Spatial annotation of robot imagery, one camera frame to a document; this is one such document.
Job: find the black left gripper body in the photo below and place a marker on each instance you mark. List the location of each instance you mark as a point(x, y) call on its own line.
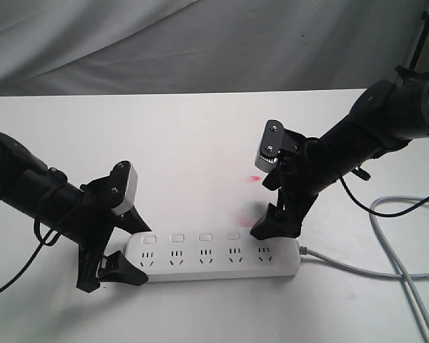
point(90, 224)

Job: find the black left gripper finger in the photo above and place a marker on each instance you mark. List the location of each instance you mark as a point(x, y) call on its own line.
point(131, 222)
point(116, 268)

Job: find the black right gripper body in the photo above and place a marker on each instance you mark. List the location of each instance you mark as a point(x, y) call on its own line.
point(298, 176)

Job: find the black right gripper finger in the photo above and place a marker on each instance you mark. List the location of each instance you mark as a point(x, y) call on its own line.
point(276, 223)

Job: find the white five-outlet power strip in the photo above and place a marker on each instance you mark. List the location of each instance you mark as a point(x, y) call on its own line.
point(195, 256)

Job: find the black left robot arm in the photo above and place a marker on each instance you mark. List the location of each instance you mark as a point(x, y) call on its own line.
point(35, 189)

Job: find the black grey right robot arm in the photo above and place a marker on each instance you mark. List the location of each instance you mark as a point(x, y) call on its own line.
point(384, 119)

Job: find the grey backdrop cloth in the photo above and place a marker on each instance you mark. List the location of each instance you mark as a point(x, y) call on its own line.
point(164, 47)

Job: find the black tripod stand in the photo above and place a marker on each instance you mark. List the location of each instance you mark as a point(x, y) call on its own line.
point(421, 40)

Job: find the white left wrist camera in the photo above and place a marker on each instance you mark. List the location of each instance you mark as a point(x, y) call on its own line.
point(123, 187)

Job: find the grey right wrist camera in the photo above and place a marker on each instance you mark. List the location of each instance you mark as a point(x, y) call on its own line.
point(270, 145)

